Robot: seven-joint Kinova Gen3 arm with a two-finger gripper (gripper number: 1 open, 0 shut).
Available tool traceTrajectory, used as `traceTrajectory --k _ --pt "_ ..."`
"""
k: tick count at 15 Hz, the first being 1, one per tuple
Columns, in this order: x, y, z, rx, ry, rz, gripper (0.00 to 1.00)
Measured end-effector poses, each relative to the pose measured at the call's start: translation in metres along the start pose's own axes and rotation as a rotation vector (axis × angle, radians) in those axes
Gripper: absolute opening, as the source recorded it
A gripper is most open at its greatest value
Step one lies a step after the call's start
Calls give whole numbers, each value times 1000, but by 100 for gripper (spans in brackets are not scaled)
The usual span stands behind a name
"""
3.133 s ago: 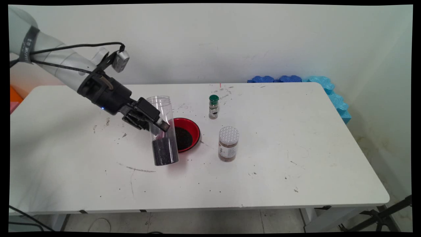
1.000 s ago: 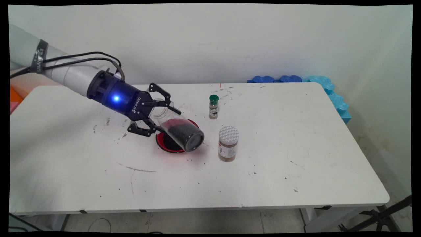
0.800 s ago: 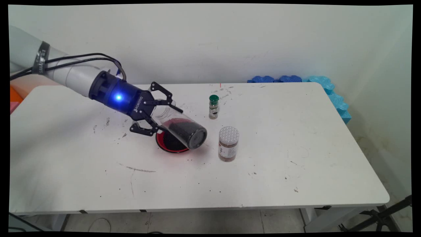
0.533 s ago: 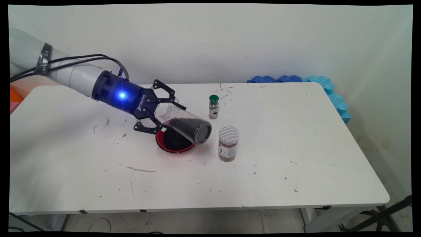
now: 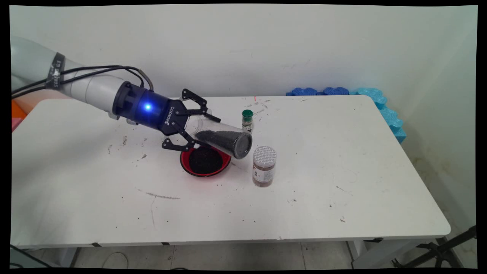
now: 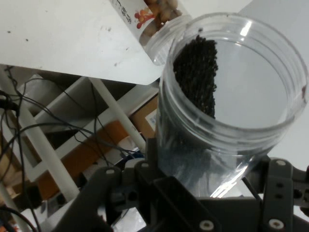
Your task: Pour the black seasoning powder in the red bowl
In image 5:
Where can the small spice bottle green cap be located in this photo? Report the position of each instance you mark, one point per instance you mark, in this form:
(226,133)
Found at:
(247,121)

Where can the light blue foam piece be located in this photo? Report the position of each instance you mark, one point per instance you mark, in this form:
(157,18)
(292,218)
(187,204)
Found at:
(388,114)

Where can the black tripod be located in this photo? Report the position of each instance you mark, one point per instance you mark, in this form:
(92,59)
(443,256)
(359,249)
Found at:
(441,251)

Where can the white table leg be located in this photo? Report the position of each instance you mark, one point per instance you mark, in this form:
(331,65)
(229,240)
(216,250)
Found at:
(380,253)
(68,257)

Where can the tall clear jar black seeds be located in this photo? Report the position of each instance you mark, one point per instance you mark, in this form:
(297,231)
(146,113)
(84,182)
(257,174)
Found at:
(228,140)

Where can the black seeds pile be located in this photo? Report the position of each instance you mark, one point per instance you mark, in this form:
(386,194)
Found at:
(205,161)

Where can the red bowl black rim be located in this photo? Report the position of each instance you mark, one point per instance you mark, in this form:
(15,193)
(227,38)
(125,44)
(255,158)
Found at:
(185,161)

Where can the brown spice jar white lid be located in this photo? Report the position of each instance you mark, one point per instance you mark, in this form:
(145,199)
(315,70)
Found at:
(264,171)

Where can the orange and pink block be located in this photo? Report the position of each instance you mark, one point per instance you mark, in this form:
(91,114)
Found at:
(17,112)

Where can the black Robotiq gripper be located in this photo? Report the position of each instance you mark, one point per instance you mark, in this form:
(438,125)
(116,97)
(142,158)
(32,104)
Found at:
(152,110)

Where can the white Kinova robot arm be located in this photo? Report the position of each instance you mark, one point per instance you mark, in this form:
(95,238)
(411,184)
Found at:
(95,89)

